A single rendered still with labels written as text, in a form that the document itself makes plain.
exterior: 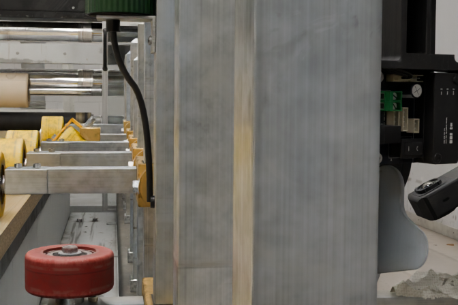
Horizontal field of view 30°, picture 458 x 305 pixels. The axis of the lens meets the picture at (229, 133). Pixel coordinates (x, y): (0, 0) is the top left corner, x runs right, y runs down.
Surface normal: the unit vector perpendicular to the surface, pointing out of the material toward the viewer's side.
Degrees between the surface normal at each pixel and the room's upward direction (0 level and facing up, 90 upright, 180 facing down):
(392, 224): 86
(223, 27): 90
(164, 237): 90
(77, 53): 90
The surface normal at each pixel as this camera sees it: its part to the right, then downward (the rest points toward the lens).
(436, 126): 0.49, 0.05
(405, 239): -0.84, -0.04
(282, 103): 0.14, 0.05
